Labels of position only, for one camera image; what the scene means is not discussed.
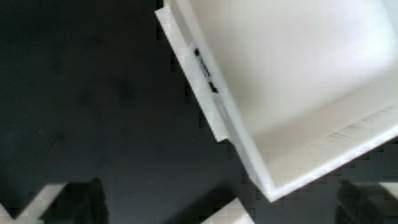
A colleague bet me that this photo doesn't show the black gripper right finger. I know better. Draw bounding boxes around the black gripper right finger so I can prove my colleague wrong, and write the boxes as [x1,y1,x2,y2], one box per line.
[337,180,398,224]

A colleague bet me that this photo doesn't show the white drawer cabinet frame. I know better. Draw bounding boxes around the white drawer cabinet frame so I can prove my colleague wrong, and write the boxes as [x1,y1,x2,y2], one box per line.
[155,0,398,200]

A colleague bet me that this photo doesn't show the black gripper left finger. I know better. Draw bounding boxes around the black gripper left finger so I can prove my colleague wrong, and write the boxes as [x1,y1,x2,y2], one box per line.
[0,177,111,224]

